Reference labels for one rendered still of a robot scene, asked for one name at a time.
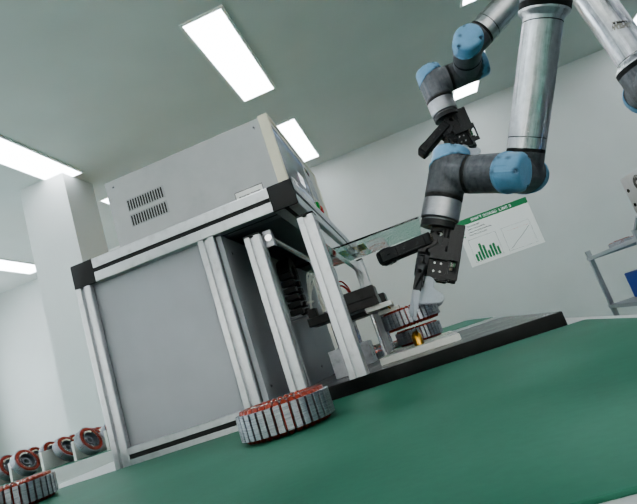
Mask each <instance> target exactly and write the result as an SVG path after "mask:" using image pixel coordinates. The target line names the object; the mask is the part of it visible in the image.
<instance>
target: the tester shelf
mask: <svg viewBox="0 0 637 504"><path fill-rule="evenodd" d="M309 211H313V212H314V213H315V214H316V217H317V220H318V223H319V226H320V229H322V230H323V231H324V232H325V233H326V234H327V235H328V236H330V237H331V238H332V239H333V240H334V241H335V242H337V243H338V244H339V245H343V244H345V243H348V242H351V241H350V240H349V239H348V238H347V237H346V236H345V235H344V234H343V233H342V232H341V231H340V230H339V229H338V228H337V227H336V226H335V225H334V224H333V223H332V222H331V221H330V219H329V218H328V217H327V216H326V215H325V214H324V213H323V212H322V211H321V210H320V209H319V208H318V207H317V206H316V205H315V204H314V203H313V202H312V201H311V200H310V199H309V198H308V197H307V196H306V195H305V194H304V192H303V191H302V190H301V189H300V188H299V187H298V186H297V185H296V184H295V183H294V182H293V181H292V180H291V179H290V178H289V179H287V180H284V181H282V182H279V183H277V184H274V185H272V186H269V187H267V188H265V189H263V190H260V191H258V192H255V193H253V194H250V195H248V196H245V197H243V198H240V199H238V200H235V201H233V202H230V203H228V204H225V205H223V206H221V207H218V208H216V209H213V210H211V211H208V212H206V213H203V214H201V215H198V216H196V217H193V218H191V219H188V220H186V221H184V222H181V223H179V224H176V225H174V226H171V227H169V228H166V229H164V230H161V231H159V232H156V233H154V234H151V235H149V236H146V237H144V238H142V239H139V240H137V241H134V242H132V243H129V244H127V245H124V246H122V247H119V248H117V249H114V250H112V251H109V252H107V253H104V254H102V255H100V256H97V257H95V258H92V259H89V260H87V261H84V262H82V263H79V264H77V265H74V266H72V267H70V270H71V274H72V279H73V283H74V287H75V290H77V289H83V288H84V287H85V286H87V285H93V286H94V285H96V284H99V283H101V282H104V281H106V280H109V279H111V278H114V277H116V276H119V275H121V274H124V273H127V272H129V271H132V270H134V269H137V268H139V267H142V266H144V265H147V264H149V263H152V262H154V261H157V260H160V259H162V258H165V257H167V256H170V255H172V254H175V253H177V252H180V251H182V250H185V249H187V248H190V247H192V246H195V245H198V244H197V242H199V241H201V240H204V241H205V240H207V238H209V237H211V236H213V237H217V236H220V235H221V236H223V237H226V238H228V239H230V240H233V241H235V242H237V243H240V244H242V245H244V246H245V244H244V240H243V237H245V236H247V235H250V234H253V233H255V232H260V233H262V232H264V231H266V230H269V229H270V230H272V232H273V235H274V237H275V238H277V239H279V240H280V241H282V242H284V243H286V244H288V245H289V246H291V247H293V248H295V249H297V250H298V251H300V252H302V253H304V254H306V255H307V256H308V253H307V250H306V247H305V244H304V241H303V238H302V235H301V232H300V229H299V226H298V223H297V219H296V216H299V215H301V214H304V213H306V212H309ZM268 250H269V253H270V257H273V258H275V259H277V260H283V259H286V258H290V259H291V260H292V261H293V263H294V265H295V267H296V268H299V269H301V270H303V271H306V272H309V273H313V272H312V269H311V266H310V263H309V262H307V261H305V260H304V259H302V258H300V257H298V256H296V255H294V254H292V253H290V252H288V251H286V250H284V249H282V248H280V247H278V246H276V247H273V248H270V249H268Z"/></svg>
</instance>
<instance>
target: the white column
mask: <svg viewBox="0 0 637 504"><path fill-rule="evenodd" d="M19 191H20V196H21V201H22V206H23V210H24V215H25V220H26V225H27V230H28V234H29V239H30V244H31V249H32V254H33V258H34V263H35V268H36V273H37V278H38V282H39V287H40V292H41V297H42V302H43V307H44V311H45V316H46V321H47V326H48V331H49V335H50V340H51V345H52V350H53V355H54V359H55V364H56V369H57V374H58V379H59V383H60V388H61V393H62V398H63V403H64V407H65V412H66V417H67V422H68V427H69V432H70V435H71V434H76V433H77V432H78V431H79V430H80V429H81V428H83V427H86V428H87V427H88V428H94V427H99V426H103V425H104V423H105V420H104V415H103V411H102V406H101V402H100V397H99V393H98V388H97V384H96V380H95V375H94V371H93V366H92V362H91V357H90V353H89V348H88V344H87V339H86V335H85V330H84V326H83V321H82V317H81V312H80V308H79V304H78V299H77V295H76V290H75V287H74V283H73V279H72V274H71V270H70V267H72V266H74V265H77V264H79V263H82V262H84V261H87V260H89V259H92V258H95V257H97V256H100V255H102V254H104V253H107V252H109V250H108V246H107V242H106V238H105V234H104V230H103V226H102V222H101V217H100V213H99V209H98V205H97V201H96V197H95V193H94V189H93V184H91V183H88V182H86V181H84V180H81V179H79V178H76V177H72V176H70V175H67V174H65V173H60V174H58V175H55V176H53V177H51V178H48V179H46V180H42V181H39V182H37V183H35V184H33V185H30V186H28V187H26V188H24V189H21V190H19Z"/></svg>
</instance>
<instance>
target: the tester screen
mask: <svg viewBox="0 0 637 504"><path fill-rule="evenodd" d="M272 130H273V129H272ZM273 133H274V136H275V139H276V142H277V145H278V148H279V151H280V154H281V157H282V160H283V163H284V165H285V168H286V171H287V174H288V177H289V178H290V179H291V180H292V178H291V176H292V177H293V178H294V179H295V180H296V181H297V182H298V184H299V187H300V189H301V190H302V191H303V192H304V190H305V191H306V192H307V193H308V194H309V195H310V196H311V197H312V194H311V193H310V192H309V191H308V190H307V189H306V188H305V187H304V186H303V185H302V184H301V181H300V178H299V175H298V173H299V174H300V175H301V176H302V178H303V179H304V180H305V181H306V182H307V179H306V177H305V174H304V171H303V168H302V165H301V163H300V162H299V161H298V160H297V158H296V157H295V156H294V155H293V153H292V152H291V151H290V150H289V149H288V147H287V146H286V145H285V144H284V142H283V141H282V140H281V139H280V137H279V136H278V135H277V134H276V132H275V131H274V130H273ZM307 183H308V182H307ZM303 189H304V190H303ZM312 198H313V197H312Z"/></svg>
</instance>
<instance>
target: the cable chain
mask: <svg viewBox="0 0 637 504"><path fill-rule="evenodd" d="M276 268H277V273H278V275H279V279H280V281H282V282H281V286H282V288H287V289H284V290H283V292H284V295H287V296H286V297H285V298H286V302H289V304H288V308H289V309H290V310H292V311H290V314H291V317H292V318H290V320H291V322H294V321H297V320H300V319H303V318H306V317H308V314H307V310H309V308H306V307H308V305H306V303H307V301H304V300H306V297H305V295H304V294H303V293H304V290H303V288H301V286H302V284H301V282H300V281H297V280H299V279H300V278H299V275H298V272H297V269H296V267H295V265H294V263H293V261H292V260H291V259H290V258H286V259H283V260H280V261H278V262H277V263H276ZM283 281H284V282H283ZM298 287H300V288H298ZM300 294H301V295H300ZM288 295H289V296H288ZM302 301H303V302H302ZM290 302H292V303H290ZM304 308H305V309H304ZM293 309H295V310H293Z"/></svg>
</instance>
